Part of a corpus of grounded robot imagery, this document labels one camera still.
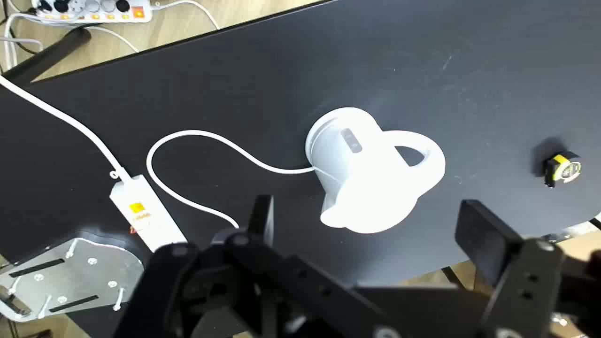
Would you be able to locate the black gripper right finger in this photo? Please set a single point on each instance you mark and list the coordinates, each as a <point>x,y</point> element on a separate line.
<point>519,274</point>

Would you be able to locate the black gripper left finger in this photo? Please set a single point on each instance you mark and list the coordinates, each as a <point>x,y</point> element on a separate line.
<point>294,274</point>

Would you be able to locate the white power strip orange switch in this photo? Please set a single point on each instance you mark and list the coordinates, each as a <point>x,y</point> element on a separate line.
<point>147,212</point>

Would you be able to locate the black yellow tape measure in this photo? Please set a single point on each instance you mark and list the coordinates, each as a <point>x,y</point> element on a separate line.
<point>562,169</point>

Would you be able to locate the black bar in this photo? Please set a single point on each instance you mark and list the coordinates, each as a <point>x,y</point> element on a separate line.
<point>48,56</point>

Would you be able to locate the white multi-socket strip black knobs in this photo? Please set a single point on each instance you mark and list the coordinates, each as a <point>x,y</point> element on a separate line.
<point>95,9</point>

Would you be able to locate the grey metal slotted bracket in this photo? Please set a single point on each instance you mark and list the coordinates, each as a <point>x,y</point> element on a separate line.
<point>68,274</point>

